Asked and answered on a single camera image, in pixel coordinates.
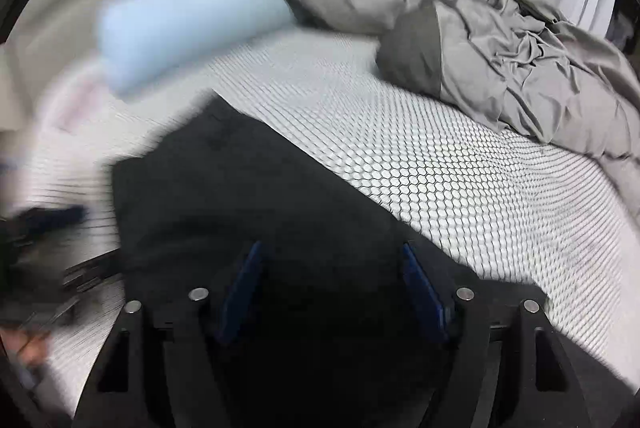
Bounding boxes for light blue pillow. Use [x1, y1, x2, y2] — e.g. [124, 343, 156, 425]
[94, 0, 296, 96]

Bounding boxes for black pants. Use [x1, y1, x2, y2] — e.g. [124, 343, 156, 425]
[110, 90, 551, 428]

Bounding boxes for grey crumpled duvet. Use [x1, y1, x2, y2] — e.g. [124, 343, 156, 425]
[292, 0, 639, 214]

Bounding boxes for white honeycomb mattress cover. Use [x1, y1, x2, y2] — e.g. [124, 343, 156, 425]
[16, 29, 639, 387]

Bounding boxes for left hand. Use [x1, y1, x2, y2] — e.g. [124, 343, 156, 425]
[1, 328, 51, 372]

